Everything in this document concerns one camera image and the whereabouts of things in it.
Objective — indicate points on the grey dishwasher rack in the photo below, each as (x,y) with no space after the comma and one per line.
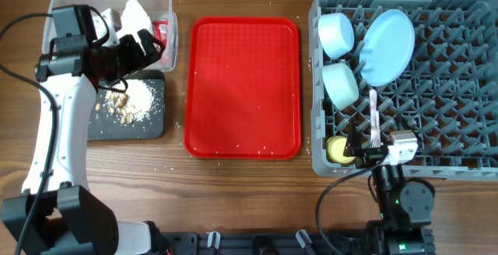
(449,88)

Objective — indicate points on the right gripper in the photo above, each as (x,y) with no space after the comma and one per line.
(354,148)

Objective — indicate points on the red serving tray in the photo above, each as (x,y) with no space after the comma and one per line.
(243,95)

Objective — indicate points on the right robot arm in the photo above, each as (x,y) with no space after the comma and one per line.
(405,204)

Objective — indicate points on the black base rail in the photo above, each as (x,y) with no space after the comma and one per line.
(353,241)

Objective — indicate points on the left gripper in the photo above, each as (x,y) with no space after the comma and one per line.
(138,61)

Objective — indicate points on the light blue plate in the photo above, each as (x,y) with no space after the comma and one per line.
(388,48)

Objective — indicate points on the clear plastic bin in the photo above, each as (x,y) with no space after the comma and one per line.
(156,10)

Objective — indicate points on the black plastic tray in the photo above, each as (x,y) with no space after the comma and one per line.
(104,130)

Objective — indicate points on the red snack wrapper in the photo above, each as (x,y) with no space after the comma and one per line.
(160,31)

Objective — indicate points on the white napkin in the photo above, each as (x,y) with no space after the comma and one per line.
(133,19)

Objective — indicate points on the yellow cup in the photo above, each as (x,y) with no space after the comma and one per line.
(335,147)

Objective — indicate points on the light blue bowl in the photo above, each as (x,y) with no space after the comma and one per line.
(336,34)

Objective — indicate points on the rice and food scraps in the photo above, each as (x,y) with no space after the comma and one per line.
(133,106)

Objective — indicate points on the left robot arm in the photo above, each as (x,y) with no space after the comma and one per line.
(55,212)

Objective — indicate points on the mint green bowl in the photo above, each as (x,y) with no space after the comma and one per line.
(340,85)

